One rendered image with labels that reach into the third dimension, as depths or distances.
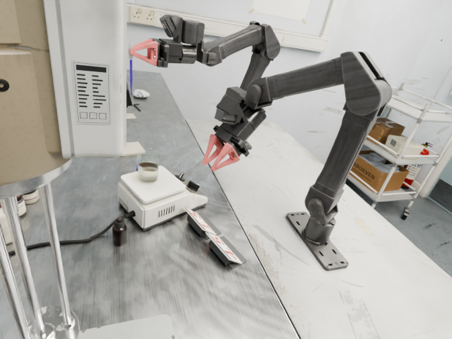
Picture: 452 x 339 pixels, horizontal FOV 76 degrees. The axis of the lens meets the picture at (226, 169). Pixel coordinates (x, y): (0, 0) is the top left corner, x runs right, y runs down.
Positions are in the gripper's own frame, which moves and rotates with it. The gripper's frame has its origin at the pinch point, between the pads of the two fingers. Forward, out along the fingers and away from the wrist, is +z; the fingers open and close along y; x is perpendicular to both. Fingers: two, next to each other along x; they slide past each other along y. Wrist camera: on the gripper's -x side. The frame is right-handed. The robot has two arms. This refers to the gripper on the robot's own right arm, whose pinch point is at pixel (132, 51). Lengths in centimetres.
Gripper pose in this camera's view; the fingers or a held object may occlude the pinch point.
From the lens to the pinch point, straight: 94.7
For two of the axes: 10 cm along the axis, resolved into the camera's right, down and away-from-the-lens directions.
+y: 5.2, 5.1, -6.9
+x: -1.6, 8.5, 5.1
